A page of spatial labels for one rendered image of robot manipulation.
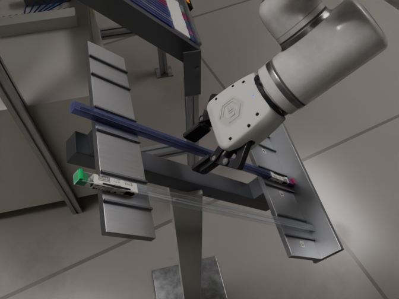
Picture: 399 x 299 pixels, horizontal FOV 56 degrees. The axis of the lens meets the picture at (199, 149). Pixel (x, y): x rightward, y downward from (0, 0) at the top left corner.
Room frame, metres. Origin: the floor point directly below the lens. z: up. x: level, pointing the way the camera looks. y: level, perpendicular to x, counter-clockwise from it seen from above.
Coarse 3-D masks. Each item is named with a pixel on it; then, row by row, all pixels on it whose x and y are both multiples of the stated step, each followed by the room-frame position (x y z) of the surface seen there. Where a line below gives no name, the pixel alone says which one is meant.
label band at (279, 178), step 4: (272, 172) 0.41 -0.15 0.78; (272, 176) 0.40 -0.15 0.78; (276, 176) 0.40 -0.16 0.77; (280, 176) 0.41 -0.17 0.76; (272, 180) 0.39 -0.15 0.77; (276, 180) 0.40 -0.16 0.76; (280, 180) 0.40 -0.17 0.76; (284, 180) 0.40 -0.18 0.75; (288, 180) 0.41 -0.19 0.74; (284, 184) 0.40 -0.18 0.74
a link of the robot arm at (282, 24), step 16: (272, 0) 0.43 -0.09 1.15; (288, 0) 0.41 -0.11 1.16; (304, 0) 0.41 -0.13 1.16; (320, 0) 0.44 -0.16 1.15; (384, 0) 0.36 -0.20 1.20; (272, 16) 0.42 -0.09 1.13; (288, 16) 0.41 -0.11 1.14; (304, 16) 0.41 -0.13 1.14; (272, 32) 0.42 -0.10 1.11; (288, 32) 0.41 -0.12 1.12
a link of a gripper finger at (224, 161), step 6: (210, 156) 0.34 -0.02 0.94; (198, 162) 0.33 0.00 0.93; (204, 162) 0.33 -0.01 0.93; (210, 162) 0.33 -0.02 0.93; (216, 162) 0.32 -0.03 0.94; (222, 162) 0.32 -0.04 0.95; (228, 162) 0.32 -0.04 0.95; (192, 168) 0.33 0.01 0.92; (198, 168) 0.33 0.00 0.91; (204, 168) 0.32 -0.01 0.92; (210, 168) 0.33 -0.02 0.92
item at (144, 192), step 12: (84, 180) 0.22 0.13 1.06; (144, 192) 0.23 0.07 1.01; (156, 192) 0.24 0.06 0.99; (168, 192) 0.25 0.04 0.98; (180, 204) 0.24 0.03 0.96; (192, 204) 0.24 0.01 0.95; (204, 204) 0.25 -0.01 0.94; (216, 204) 0.26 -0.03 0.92; (228, 216) 0.26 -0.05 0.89; (240, 216) 0.26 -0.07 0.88; (252, 216) 0.27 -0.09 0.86; (264, 216) 0.28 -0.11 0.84; (288, 228) 0.29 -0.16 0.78; (300, 228) 0.29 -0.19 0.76; (312, 228) 0.30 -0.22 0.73
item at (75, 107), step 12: (72, 108) 0.32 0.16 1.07; (84, 108) 0.33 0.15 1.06; (96, 120) 0.33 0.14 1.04; (108, 120) 0.33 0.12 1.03; (120, 120) 0.34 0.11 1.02; (132, 132) 0.34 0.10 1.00; (144, 132) 0.34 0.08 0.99; (156, 132) 0.35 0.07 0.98; (168, 144) 0.35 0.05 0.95; (180, 144) 0.35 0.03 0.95; (192, 144) 0.37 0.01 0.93; (204, 156) 0.36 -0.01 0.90; (252, 168) 0.39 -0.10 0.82
